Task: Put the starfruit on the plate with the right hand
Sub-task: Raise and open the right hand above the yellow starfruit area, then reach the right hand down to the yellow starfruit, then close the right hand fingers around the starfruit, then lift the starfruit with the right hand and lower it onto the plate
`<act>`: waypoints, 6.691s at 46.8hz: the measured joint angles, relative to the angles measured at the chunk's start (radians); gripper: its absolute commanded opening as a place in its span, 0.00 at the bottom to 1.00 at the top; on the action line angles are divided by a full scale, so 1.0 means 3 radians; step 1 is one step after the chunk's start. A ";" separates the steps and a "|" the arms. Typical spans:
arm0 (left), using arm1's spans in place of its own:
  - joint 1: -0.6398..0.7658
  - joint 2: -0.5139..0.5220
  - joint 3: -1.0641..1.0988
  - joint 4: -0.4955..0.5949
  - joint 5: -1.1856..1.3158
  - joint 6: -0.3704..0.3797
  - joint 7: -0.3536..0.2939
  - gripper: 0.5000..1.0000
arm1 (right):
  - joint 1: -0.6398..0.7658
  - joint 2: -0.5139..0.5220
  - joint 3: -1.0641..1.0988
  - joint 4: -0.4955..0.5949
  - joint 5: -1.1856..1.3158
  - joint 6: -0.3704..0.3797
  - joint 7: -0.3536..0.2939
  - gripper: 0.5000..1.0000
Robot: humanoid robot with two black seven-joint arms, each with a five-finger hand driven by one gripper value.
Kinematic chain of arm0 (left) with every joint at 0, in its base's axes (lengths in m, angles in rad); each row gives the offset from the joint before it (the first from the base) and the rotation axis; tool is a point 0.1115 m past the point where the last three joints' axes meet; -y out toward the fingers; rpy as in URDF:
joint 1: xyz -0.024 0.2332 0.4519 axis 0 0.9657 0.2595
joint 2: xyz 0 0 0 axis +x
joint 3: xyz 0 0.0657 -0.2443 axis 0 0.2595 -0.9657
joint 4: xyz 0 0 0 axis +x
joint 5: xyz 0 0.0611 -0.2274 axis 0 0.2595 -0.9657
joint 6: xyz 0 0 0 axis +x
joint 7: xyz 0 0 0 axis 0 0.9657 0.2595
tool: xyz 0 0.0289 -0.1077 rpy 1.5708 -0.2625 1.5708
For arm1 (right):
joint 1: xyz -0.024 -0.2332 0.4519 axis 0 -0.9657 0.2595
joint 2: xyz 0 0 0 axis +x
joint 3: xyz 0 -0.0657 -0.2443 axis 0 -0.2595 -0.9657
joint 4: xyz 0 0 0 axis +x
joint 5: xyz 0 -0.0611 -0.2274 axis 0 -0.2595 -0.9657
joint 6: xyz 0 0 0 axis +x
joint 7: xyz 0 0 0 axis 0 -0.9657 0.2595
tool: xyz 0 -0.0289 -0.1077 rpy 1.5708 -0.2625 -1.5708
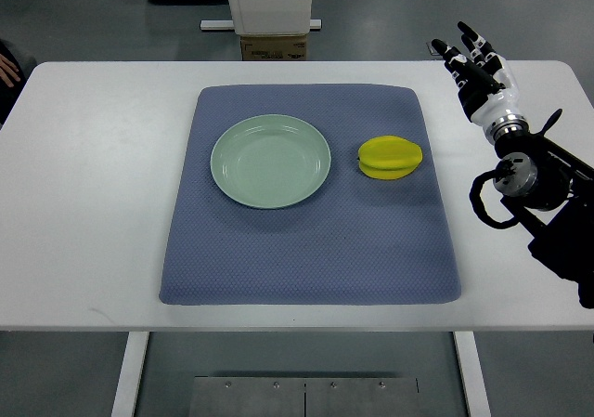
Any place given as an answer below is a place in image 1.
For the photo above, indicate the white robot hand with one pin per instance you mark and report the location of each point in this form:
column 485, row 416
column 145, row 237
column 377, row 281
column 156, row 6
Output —
column 487, row 90

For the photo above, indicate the yellow starfruit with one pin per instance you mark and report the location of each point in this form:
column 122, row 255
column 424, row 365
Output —
column 389, row 157

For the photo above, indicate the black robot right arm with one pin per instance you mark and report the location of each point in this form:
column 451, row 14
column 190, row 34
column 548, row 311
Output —
column 536, row 183

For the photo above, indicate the light green plate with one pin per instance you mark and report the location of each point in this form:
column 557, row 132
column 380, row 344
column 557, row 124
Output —
column 270, row 161

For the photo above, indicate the metal floor plate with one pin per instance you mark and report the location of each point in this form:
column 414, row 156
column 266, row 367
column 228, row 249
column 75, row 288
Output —
column 309, row 396

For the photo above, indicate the grey floor socket cover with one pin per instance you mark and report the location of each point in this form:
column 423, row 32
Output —
column 433, row 51

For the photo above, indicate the cardboard box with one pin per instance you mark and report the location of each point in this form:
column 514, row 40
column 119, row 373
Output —
column 274, row 47

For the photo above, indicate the blue textured mat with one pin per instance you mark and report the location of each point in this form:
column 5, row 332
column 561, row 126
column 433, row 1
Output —
column 356, row 241

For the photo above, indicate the white table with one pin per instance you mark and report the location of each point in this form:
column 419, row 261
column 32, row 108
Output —
column 91, row 160

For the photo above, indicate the white pedestal column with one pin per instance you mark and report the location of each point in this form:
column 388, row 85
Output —
column 266, row 18

